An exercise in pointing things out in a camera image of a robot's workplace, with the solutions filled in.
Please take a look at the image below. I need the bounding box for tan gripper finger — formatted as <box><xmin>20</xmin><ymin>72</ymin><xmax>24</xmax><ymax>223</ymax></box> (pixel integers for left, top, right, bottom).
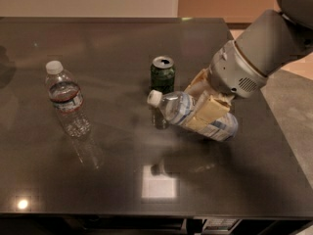
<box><xmin>185</xmin><ymin>69</ymin><xmax>216</xmax><ymax>97</ymax></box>
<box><xmin>184</xmin><ymin>91</ymin><xmax>231</xmax><ymax>132</ymax></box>

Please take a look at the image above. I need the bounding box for blue label plastic bottle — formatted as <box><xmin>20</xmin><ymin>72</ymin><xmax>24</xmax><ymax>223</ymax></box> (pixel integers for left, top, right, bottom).
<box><xmin>147</xmin><ymin>90</ymin><xmax>238</xmax><ymax>142</ymax></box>

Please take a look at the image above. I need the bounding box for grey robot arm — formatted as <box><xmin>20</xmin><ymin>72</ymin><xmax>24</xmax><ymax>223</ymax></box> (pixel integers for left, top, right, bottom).
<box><xmin>183</xmin><ymin>0</ymin><xmax>313</xmax><ymax>134</ymax></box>

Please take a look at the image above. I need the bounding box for clear water bottle red label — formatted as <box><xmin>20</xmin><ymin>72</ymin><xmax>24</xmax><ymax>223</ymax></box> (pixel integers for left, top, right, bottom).
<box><xmin>45</xmin><ymin>61</ymin><xmax>91</xmax><ymax>138</ymax></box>

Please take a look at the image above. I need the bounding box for green soda can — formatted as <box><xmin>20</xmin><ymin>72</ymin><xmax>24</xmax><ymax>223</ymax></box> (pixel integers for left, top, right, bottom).
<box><xmin>151</xmin><ymin>56</ymin><xmax>175</xmax><ymax>94</ymax></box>

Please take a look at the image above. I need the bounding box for white label under table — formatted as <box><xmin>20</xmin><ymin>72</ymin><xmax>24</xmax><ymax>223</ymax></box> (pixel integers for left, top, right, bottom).
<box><xmin>204</xmin><ymin>218</ymin><xmax>239</xmax><ymax>231</ymax></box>

